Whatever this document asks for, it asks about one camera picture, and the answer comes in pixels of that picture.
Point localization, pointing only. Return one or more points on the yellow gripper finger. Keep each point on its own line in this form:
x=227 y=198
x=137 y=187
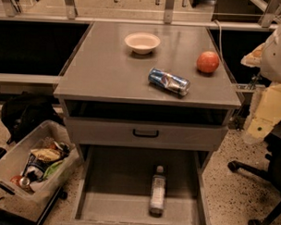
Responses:
x=253 y=59
x=265 y=113

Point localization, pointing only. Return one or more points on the clear plastic water bottle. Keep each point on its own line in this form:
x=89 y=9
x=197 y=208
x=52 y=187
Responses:
x=157 y=202

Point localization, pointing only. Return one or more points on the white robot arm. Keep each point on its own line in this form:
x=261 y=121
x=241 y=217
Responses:
x=270 y=68

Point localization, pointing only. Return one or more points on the grey drawer cabinet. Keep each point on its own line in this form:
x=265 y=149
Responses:
x=107 y=80

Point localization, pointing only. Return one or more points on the open grey middle drawer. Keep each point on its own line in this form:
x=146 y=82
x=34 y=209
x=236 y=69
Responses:
x=115 y=188

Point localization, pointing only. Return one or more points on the closed grey drawer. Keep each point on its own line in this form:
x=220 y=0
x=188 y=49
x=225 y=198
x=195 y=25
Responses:
x=171 y=136

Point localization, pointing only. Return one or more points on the red apple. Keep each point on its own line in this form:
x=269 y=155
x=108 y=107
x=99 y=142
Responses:
x=208 y=62

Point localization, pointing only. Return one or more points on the crushed blue soda can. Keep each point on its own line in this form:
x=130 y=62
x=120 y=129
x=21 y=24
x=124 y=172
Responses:
x=170 y=82

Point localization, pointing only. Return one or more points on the white bowl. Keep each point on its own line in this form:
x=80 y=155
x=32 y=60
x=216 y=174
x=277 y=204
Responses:
x=142 y=43

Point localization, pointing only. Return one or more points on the green snack bag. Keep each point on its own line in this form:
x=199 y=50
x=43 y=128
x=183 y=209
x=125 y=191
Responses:
x=52 y=169

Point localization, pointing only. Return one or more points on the yellow chip bag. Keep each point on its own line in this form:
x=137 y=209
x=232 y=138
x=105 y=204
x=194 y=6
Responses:
x=46 y=154

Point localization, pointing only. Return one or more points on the black backpack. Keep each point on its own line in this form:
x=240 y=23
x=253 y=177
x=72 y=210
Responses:
x=23 y=113

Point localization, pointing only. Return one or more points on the blue white snack bag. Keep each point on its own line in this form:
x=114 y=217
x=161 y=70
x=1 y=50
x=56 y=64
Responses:
x=35 y=168

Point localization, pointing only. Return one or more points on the clear plastic storage bin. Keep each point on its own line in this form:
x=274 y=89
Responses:
x=14 y=161

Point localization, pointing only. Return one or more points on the red soda can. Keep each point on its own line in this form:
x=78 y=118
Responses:
x=20 y=181

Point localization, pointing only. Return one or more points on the black drawer handle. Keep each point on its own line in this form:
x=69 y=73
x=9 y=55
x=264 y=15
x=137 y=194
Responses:
x=145 y=134

